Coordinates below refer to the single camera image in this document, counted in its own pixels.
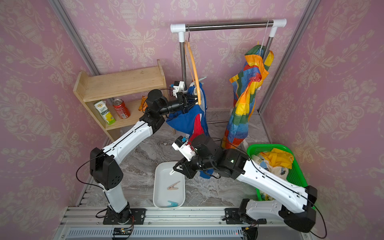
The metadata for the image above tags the wooden two-tier shelf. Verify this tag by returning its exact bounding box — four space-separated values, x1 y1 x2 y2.
73 60 170 141

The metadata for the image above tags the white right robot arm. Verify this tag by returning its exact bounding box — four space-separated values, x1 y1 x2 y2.
173 146 318 233

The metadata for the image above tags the pink clothespin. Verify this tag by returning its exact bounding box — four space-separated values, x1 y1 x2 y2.
167 181 180 191

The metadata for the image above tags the orange snack bag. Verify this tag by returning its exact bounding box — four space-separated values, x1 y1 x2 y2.
139 96 148 112

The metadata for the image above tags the rainbow striped jacket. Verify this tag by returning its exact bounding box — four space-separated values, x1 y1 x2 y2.
222 45 274 149

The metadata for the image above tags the red soda can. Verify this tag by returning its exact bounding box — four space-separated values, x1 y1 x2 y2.
113 99 131 119

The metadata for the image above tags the blue clothespin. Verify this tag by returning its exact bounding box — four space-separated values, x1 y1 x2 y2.
167 201 179 208

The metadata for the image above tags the red clothespin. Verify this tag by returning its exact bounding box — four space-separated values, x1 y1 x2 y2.
250 73 263 83

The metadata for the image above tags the yellow dinosaur print jacket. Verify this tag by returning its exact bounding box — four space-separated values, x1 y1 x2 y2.
251 147 295 201

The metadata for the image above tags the white plastic tray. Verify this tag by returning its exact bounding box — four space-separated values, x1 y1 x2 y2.
153 162 186 209

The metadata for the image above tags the green plastic basket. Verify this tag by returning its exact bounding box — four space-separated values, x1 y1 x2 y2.
247 144 308 188

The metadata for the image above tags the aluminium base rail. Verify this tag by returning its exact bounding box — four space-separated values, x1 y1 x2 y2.
54 204 315 240

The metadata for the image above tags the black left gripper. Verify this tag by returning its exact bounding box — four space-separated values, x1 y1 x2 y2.
157 93 201 117

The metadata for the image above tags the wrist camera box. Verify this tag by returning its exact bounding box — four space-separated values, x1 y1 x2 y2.
171 81 186 98
172 136 196 162

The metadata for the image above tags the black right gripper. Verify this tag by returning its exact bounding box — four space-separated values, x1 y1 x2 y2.
173 151 218 181

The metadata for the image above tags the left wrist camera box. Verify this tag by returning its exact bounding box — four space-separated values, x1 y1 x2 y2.
171 81 186 98

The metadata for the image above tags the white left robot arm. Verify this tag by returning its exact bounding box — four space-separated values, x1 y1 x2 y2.
90 89 202 225

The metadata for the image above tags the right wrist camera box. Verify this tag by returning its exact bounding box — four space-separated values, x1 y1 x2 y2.
172 136 196 162

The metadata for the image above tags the small circuit board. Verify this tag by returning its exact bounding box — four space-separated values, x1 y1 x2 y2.
113 228 133 237

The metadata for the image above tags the metal clothes rack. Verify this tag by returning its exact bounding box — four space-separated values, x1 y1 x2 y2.
170 19 287 110

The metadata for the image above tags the wooden clothes hanger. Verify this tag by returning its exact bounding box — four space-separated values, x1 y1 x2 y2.
184 40 202 106

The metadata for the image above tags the green white juice carton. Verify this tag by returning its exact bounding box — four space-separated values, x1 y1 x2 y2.
94 101 116 126

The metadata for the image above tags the blue red white jacket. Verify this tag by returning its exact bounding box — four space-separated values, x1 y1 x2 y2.
166 93 219 179

